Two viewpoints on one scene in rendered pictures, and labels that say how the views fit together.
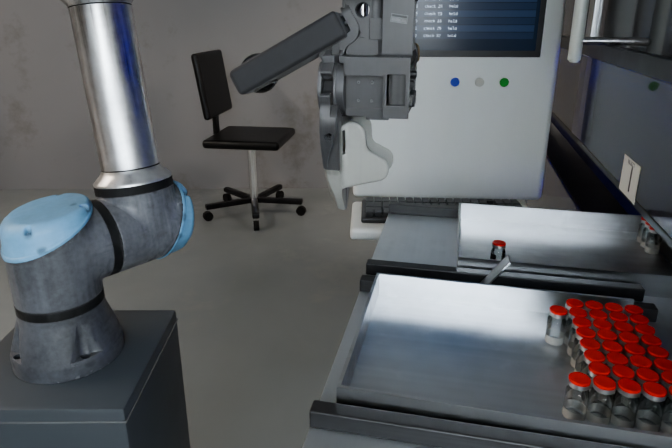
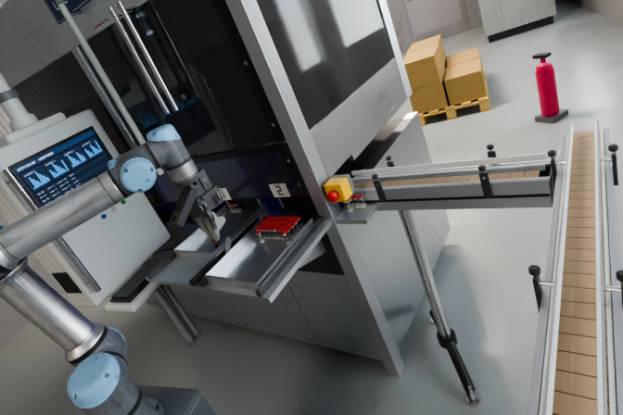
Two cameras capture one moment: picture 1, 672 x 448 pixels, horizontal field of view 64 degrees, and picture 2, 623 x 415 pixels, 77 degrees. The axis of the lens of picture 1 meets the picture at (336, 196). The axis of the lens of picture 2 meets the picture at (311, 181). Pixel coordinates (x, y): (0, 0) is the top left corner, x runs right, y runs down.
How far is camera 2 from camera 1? 88 cm
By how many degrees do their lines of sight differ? 57
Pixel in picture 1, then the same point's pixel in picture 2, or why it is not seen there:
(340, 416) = (265, 285)
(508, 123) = (137, 217)
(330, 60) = (199, 200)
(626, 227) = (223, 212)
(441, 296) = (225, 262)
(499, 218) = (190, 243)
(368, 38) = (200, 189)
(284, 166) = not seen: outside the picture
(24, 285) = (120, 401)
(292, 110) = not seen: outside the picture
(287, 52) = (187, 206)
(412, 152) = (109, 261)
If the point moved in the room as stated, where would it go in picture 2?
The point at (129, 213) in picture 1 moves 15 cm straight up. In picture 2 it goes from (109, 345) to (77, 306)
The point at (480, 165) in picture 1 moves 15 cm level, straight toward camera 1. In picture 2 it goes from (140, 242) to (156, 245)
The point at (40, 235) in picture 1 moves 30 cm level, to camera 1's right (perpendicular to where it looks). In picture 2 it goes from (112, 370) to (184, 283)
